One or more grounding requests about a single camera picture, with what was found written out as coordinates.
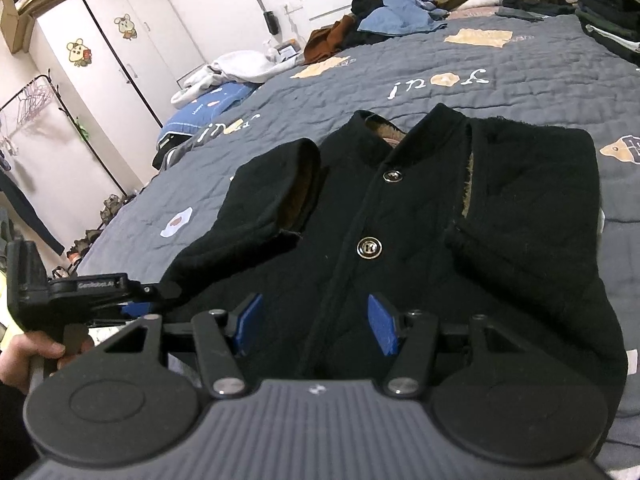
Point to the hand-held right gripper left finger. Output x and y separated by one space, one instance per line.
250 322

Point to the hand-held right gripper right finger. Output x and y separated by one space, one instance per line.
382 325

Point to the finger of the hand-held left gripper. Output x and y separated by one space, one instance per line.
135 310
160 290

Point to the black quilted jacket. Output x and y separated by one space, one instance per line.
450 270

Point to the person's left forearm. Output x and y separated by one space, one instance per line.
12 430

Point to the black metal clothes rack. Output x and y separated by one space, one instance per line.
87 135

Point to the stack of folded clothes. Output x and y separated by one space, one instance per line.
610 5

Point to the person's left hand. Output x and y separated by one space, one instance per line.
20 360

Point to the dark hanging pants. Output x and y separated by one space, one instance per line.
30 220

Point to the row of shoes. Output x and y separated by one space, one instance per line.
110 207

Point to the bunch of white hangers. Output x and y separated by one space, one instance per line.
7 142

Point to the green hanging item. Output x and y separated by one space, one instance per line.
82 127

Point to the bunch of pink hangers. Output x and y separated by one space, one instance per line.
32 102

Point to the blue printed pillow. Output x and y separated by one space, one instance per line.
200 110

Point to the white wardrobe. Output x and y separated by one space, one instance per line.
115 60

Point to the light grey hoodie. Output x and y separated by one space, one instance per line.
240 67

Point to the yellow cartoon mouse sticker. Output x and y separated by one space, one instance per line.
79 52

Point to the grey cartoon mouse sticker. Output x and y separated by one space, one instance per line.
125 26

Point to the large cardboard box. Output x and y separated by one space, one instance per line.
20 15

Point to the orange bedside box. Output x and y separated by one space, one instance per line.
287 49

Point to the blue denim garment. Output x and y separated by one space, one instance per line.
395 15

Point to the grey printed quilt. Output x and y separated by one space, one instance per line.
550 55

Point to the black crumpled garment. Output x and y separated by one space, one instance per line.
365 5

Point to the pink patterned cloth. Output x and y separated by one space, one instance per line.
475 13

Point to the white cloth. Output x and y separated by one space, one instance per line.
487 1

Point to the dark grey flat garment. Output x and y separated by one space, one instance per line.
530 11

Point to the black wall-mounted device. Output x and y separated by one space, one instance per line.
271 22

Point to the white wall socket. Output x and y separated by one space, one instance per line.
295 7

